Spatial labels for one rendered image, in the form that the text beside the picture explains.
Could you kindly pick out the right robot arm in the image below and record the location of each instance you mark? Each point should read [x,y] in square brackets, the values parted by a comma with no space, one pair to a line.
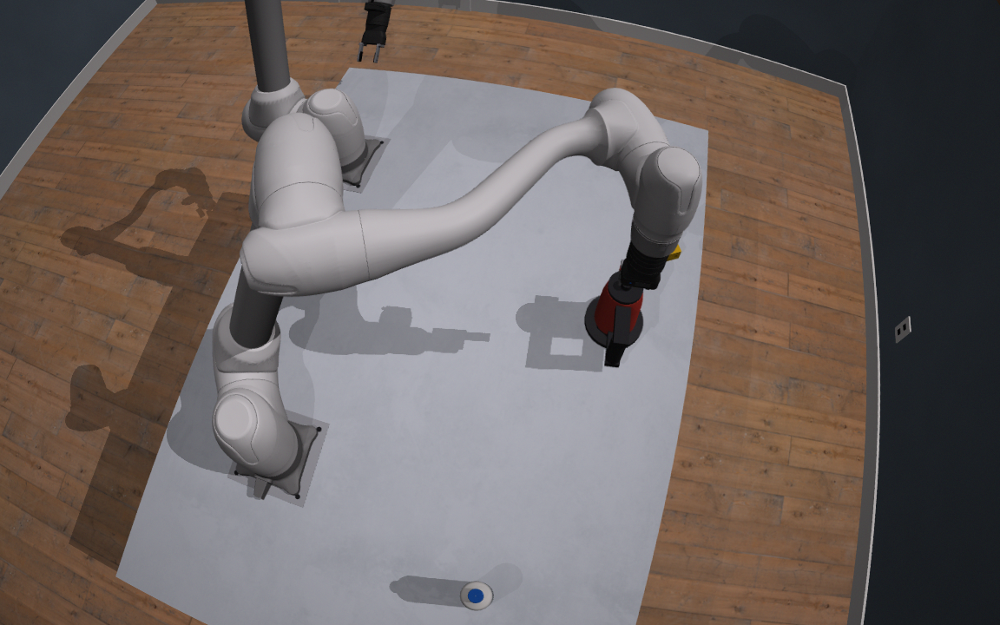
[307,244]

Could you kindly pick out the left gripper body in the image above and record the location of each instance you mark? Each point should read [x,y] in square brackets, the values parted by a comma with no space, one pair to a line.
[377,21]

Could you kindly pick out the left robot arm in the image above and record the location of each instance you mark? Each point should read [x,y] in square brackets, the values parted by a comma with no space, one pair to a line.
[276,94]

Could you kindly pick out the black round disc with center stud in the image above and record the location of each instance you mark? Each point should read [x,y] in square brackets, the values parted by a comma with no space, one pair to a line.
[600,338]

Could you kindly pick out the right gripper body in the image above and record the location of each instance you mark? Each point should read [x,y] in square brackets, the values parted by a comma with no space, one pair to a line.
[645,266]

